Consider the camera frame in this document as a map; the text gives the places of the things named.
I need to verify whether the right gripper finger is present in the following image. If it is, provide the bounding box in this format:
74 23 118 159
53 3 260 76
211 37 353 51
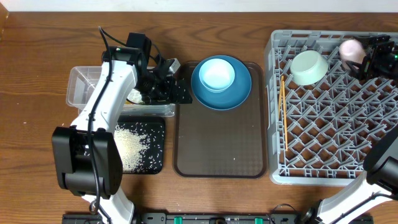
346 60 368 80
354 36 378 45

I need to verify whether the pink paper cup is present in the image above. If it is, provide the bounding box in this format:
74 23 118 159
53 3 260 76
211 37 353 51
339 39 366 70

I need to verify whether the white tissue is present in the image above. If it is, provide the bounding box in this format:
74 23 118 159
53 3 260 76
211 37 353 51
126 89 144 105

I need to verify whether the light blue bowl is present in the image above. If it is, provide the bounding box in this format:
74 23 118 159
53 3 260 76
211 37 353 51
199 58 235 93

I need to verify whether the mint green bowl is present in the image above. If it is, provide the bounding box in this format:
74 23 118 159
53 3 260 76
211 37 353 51
290 50 328 85

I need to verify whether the dark blue plate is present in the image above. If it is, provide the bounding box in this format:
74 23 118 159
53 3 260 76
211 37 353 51
191 55 252 110

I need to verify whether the white rice pile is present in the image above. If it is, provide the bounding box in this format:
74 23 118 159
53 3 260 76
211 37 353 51
113 121 165 174

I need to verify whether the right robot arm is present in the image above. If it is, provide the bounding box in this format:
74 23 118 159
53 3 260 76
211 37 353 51
300 34 397 223

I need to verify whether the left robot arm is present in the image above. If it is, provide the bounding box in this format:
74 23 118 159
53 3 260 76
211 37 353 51
52 32 193 223

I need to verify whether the grey plastic dishwasher rack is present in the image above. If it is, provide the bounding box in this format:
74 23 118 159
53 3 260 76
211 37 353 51
264 30 397 186

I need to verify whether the clear plastic waste bin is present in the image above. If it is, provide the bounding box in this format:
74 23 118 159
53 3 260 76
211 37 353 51
66 66 175 117

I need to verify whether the brown plastic serving tray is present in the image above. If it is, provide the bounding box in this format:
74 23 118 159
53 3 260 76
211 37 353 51
173 62 267 179

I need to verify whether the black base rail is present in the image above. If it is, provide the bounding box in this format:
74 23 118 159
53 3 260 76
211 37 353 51
61 212 374 224

